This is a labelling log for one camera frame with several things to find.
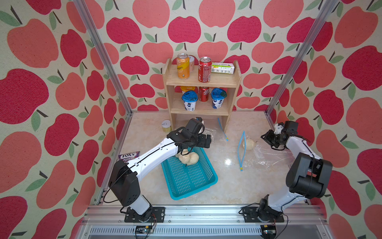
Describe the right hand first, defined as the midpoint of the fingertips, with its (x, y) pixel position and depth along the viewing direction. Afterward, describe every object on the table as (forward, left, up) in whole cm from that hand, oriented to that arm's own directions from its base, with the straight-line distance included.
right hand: (264, 139), depth 92 cm
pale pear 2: (-17, +45, -2) cm, 48 cm away
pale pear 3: (-2, +8, -3) cm, 9 cm away
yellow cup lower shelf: (+19, +52, +21) cm, 60 cm away
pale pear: (-19, +49, +2) cm, 52 cm away
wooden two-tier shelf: (+12, +39, +12) cm, 43 cm away
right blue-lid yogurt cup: (+15, +32, +21) cm, 41 cm away
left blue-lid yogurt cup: (+11, +48, +21) cm, 54 cm away
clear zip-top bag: (-7, +4, -10) cm, 12 cm away
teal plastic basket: (-27, +49, -10) cm, 57 cm away
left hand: (-12, +37, +10) cm, 40 cm away
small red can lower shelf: (+18, +40, +19) cm, 48 cm away
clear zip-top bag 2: (+4, +32, -3) cm, 32 cm away
